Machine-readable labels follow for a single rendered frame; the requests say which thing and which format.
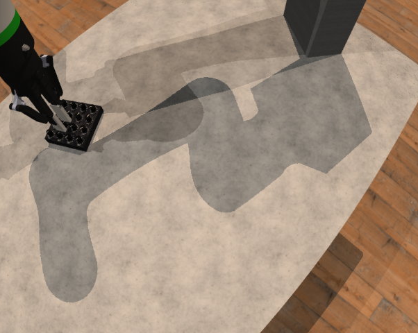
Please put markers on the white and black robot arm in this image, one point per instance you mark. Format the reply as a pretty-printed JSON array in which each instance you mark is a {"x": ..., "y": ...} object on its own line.
[{"x": 16, "y": 42}]

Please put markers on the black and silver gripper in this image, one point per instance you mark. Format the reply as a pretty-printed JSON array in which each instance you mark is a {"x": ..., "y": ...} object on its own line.
[{"x": 44, "y": 81}]

